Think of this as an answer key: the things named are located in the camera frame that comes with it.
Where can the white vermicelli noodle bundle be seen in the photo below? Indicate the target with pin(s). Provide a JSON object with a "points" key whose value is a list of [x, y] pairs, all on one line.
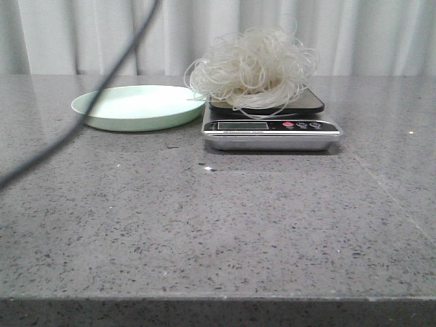
{"points": [[254, 70]]}

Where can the digital kitchen scale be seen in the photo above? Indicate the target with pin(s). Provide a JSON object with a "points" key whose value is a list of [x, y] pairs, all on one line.
{"points": [[301, 126]]}

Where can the mint green plate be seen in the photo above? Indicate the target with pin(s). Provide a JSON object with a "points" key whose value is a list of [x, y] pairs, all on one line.
{"points": [[145, 108]]}

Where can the white curtain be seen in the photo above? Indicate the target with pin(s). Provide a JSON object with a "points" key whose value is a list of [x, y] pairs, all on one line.
{"points": [[362, 38]]}

